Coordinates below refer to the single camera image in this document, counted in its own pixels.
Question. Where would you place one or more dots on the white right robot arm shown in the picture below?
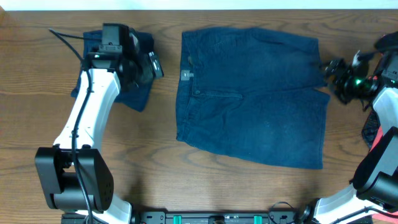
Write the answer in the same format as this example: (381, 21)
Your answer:
(373, 189)

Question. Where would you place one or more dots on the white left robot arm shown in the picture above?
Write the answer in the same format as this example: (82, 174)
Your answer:
(120, 67)

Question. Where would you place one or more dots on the folded dark blue shorts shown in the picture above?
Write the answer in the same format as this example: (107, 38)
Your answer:
(137, 97)

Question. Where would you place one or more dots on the black garment in pile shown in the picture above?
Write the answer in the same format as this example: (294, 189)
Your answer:
(387, 42)

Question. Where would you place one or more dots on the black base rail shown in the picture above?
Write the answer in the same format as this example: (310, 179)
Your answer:
(279, 213)

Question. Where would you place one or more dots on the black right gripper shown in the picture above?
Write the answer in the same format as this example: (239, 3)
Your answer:
(347, 70)

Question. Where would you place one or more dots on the dark blue shorts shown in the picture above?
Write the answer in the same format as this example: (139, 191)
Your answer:
(137, 97)
(254, 94)

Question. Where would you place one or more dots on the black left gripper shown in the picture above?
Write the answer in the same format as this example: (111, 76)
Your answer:
(144, 73)

